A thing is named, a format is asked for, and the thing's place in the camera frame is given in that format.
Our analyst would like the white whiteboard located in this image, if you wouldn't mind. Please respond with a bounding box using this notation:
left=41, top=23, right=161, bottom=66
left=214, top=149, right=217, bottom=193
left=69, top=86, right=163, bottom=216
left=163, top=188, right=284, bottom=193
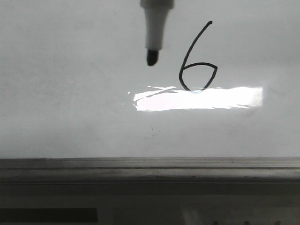
left=0, top=0, right=300, bottom=158

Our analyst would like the grey aluminium whiteboard frame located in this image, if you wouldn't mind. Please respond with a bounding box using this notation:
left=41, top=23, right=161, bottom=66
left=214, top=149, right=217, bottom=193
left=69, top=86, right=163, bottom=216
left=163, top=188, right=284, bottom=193
left=0, top=157, right=300, bottom=185

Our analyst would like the black and white whiteboard marker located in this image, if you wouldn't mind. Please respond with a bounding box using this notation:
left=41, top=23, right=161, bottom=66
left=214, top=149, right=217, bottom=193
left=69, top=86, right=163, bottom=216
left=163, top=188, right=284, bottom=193
left=140, top=0, right=174, bottom=66

